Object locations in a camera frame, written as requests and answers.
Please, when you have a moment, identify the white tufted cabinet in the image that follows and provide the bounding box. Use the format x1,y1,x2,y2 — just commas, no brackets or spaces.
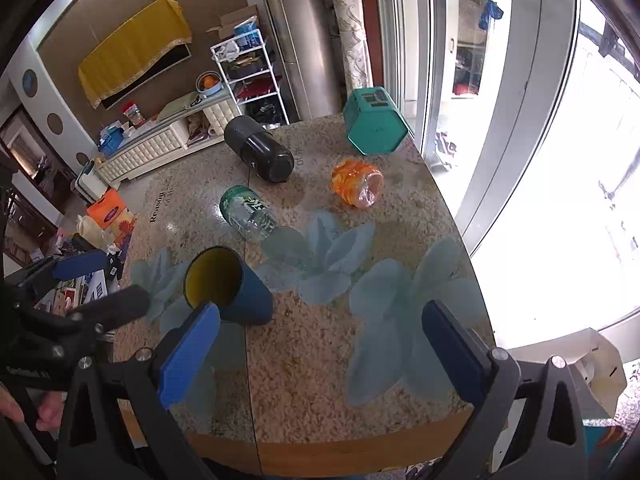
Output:
95,95,242,183

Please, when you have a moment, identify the clear bottle green cap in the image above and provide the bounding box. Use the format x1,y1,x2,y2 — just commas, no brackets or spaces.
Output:
219,185,279,241

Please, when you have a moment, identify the patterned curtain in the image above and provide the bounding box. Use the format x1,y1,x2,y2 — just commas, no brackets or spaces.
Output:
322,0,372,95

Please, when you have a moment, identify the bowl of oranges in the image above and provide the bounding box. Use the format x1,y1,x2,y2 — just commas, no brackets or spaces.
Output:
196,71,224,97

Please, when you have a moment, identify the orange tissue box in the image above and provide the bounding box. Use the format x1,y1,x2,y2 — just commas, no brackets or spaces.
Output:
86,189,129,231

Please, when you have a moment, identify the white appliance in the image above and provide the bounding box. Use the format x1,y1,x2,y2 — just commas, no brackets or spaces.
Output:
75,160,109,201

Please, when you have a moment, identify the white cardboard box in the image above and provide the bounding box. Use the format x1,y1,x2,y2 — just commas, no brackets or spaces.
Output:
570,327,629,422

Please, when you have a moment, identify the blue hanging garment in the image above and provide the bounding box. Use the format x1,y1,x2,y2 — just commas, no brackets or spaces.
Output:
477,0,505,31

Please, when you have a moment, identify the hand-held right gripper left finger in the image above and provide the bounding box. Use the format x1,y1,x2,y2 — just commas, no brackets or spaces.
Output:
55,301,223,480

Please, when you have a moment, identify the person's left hand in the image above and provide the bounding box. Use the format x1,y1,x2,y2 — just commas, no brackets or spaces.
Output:
0,382,67,433

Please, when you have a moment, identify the white wire rack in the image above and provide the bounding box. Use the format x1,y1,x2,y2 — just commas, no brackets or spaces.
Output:
210,30,291,127

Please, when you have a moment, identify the black television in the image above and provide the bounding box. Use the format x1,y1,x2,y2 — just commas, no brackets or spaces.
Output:
101,42,193,111

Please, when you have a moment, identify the blue packet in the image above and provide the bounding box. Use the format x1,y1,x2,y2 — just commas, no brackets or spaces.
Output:
234,17,262,52

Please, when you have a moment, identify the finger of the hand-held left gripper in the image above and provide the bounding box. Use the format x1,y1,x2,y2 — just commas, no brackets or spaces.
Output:
15,249,109,295
64,284,152,335

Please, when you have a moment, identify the teal hexagonal container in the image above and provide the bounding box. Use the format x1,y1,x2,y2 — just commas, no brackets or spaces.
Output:
342,86,410,156

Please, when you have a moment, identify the black thermos bottle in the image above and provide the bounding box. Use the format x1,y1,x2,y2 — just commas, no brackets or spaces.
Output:
223,115,295,184

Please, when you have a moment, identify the blue cup yellow inside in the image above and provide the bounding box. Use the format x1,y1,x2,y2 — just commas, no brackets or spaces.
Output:
183,246,274,326

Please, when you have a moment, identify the blue basket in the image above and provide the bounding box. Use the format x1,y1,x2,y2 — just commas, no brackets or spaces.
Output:
97,127,126,157

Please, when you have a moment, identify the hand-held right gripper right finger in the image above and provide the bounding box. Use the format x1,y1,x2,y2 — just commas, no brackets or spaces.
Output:
421,300,588,480

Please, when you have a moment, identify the red lid jar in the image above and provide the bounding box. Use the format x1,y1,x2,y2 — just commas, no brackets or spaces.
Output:
121,101,146,129

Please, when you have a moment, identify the yellow cloth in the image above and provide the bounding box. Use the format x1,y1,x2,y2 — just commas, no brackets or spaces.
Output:
77,0,193,109

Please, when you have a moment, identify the orange plastic cup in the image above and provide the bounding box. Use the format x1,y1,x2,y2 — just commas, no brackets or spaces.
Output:
330,158,385,209

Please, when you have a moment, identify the white plastic bag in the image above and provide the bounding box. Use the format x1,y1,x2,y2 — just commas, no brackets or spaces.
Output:
214,40,241,63

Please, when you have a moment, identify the cream bag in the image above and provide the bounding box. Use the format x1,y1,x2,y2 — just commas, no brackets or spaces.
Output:
75,210,137,252

